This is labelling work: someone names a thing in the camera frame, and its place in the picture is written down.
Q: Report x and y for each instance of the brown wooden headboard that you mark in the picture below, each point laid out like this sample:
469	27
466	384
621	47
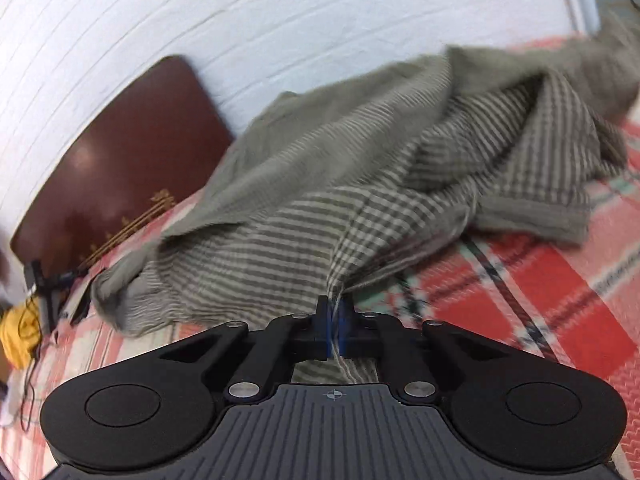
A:
125	160

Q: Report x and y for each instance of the yellow cloth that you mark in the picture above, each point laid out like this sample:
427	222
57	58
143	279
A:
17	340

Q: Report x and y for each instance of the black tripod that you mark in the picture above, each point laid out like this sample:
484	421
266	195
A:
47	295

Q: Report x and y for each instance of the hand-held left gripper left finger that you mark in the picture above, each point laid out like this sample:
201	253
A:
325	332

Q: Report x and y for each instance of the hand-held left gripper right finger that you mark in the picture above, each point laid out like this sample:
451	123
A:
342	332

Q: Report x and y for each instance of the grey striped shirt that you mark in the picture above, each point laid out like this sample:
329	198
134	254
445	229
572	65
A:
325	170

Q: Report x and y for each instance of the red plaid blanket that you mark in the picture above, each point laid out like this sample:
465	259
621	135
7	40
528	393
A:
550	300

